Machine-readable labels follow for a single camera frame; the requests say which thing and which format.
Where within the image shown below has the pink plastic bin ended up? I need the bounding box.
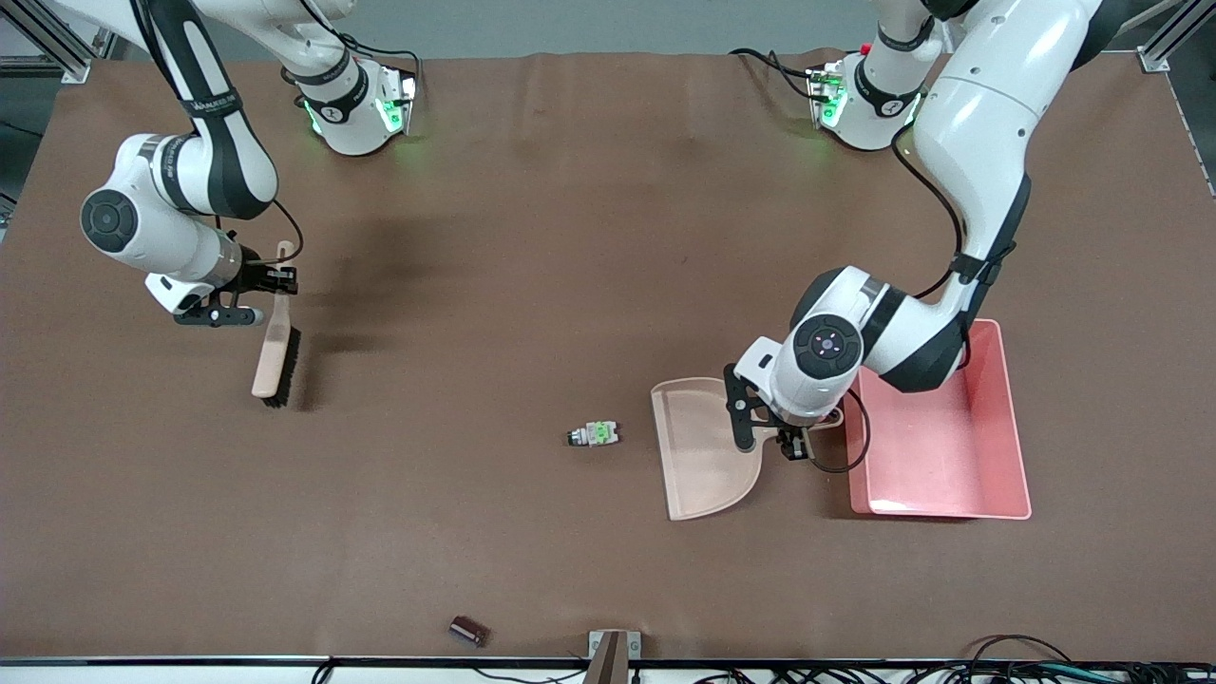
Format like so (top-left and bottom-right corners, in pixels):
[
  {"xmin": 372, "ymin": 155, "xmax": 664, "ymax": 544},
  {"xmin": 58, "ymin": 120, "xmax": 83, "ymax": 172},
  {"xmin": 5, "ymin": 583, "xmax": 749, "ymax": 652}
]
[{"xmin": 844, "ymin": 318, "xmax": 1033, "ymax": 522}]

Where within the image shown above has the aluminium frame extrusion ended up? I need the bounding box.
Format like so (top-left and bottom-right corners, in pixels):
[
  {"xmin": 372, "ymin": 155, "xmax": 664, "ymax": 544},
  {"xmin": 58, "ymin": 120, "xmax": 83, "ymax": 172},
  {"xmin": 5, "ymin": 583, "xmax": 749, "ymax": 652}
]
[
  {"xmin": 19, "ymin": 0, "xmax": 93, "ymax": 85},
  {"xmin": 1138, "ymin": 0, "xmax": 1216, "ymax": 75}
]

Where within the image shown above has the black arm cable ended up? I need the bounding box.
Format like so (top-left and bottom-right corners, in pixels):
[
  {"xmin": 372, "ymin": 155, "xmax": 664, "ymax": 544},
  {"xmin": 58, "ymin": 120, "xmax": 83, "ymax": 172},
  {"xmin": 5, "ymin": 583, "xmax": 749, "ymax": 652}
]
[
  {"xmin": 271, "ymin": 195, "xmax": 305, "ymax": 262},
  {"xmin": 807, "ymin": 123, "xmax": 1032, "ymax": 474}
]

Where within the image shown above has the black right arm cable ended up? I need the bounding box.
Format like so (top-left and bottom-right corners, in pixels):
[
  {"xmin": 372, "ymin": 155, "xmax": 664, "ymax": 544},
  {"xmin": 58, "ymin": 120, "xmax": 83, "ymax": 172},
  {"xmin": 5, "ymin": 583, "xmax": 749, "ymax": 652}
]
[{"xmin": 271, "ymin": 195, "xmax": 305, "ymax": 262}]

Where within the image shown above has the metal bracket with post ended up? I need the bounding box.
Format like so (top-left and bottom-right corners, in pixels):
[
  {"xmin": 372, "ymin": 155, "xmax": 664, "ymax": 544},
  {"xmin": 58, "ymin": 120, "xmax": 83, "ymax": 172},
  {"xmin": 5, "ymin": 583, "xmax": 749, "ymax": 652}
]
[{"xmin": 587, "ymin": 630, "xmax": 642, "ymax": 684}]

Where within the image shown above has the beige plastic dustpan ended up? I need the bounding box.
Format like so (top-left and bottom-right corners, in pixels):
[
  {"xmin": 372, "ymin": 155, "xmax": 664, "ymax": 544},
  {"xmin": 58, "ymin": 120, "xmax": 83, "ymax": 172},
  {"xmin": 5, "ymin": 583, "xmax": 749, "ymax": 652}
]
[{"xmin": 651, "ymin": 377, "xmax": 846, "ymax": 522}]

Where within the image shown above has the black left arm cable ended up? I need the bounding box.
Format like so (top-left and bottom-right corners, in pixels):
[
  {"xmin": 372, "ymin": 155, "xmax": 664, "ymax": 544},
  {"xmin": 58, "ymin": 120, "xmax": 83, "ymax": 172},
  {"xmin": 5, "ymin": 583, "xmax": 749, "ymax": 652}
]
[{"xmin": 807, "ymin": 123, "xmax": 1032, "ymax": 474}]

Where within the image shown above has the large table cover mat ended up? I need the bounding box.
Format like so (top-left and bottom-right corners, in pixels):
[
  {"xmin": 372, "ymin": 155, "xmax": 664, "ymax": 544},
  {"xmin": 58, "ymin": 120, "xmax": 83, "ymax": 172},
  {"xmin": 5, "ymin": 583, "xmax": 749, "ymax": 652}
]
[{"xmin": 0, "ymin": 47, "xmax": 1216, "ymax": 661}]

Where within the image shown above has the beige handled black bristle brush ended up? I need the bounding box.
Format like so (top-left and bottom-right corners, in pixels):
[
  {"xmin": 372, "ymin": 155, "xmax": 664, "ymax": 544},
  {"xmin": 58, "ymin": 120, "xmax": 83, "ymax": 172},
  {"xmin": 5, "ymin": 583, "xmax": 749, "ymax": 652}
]
[{"xmin": 251, "ymin": 240, "xmax": 302, "ymax": 409}]

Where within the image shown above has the tangled black cable bundle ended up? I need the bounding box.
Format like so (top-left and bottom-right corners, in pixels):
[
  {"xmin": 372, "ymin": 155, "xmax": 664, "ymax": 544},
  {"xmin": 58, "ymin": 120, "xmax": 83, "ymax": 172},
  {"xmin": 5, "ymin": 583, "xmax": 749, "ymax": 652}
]
[{"xmin": 693, "ymin": 662, "xmax": 1216, "ymax": 684}]

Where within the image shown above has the looped black cable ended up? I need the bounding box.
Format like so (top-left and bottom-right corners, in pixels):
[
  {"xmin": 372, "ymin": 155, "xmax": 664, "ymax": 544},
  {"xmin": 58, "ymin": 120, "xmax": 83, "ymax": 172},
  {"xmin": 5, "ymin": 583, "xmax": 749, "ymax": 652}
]
[{"xmin": 964, "ymin": 634, "xmax": 1079, "ymax": 671}]

